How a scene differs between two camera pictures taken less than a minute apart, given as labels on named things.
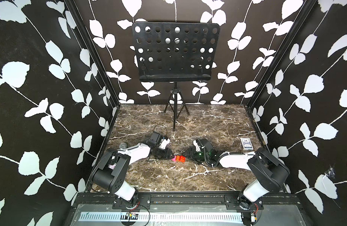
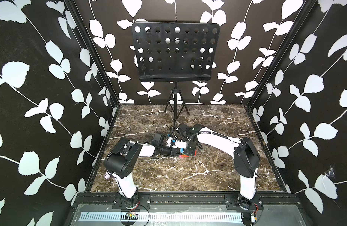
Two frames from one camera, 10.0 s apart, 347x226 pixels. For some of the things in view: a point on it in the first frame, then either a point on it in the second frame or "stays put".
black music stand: [175, 52] stays put
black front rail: [143, 200] stays put
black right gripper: [190, 150] → [188, 153]
